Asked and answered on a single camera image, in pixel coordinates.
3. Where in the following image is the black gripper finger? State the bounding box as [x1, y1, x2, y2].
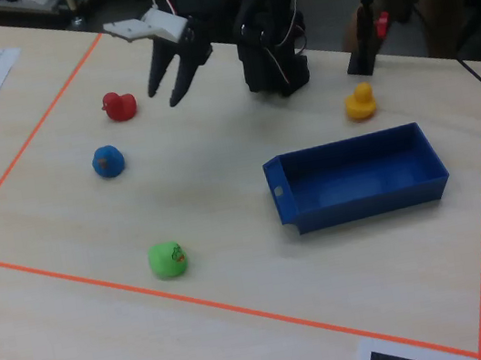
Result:
[138, 37, 183, 99]
[156, 17, 222, 108]

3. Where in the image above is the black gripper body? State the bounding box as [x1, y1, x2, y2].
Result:
[154, 0, 242, 55]

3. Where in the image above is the blue rubber duck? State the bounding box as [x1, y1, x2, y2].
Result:
[88, 142, 129, 182]

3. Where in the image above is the red rubber duck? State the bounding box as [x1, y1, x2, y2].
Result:
[97, 87, 140, 126]

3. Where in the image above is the yellow rubber duck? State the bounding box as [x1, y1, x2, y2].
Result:
[340, 80, 381, 124]

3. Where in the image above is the green rubber duck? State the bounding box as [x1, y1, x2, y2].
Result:
[145, 238, 193, 283]

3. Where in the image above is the blue plastic box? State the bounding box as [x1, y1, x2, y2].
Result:
[258, 117, 456, 241]

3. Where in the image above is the small black block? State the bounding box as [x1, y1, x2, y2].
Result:
[334, 0, 404, 80]

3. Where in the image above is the red clamp knob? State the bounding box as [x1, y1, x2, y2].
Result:
[372, 10, 394, 42]

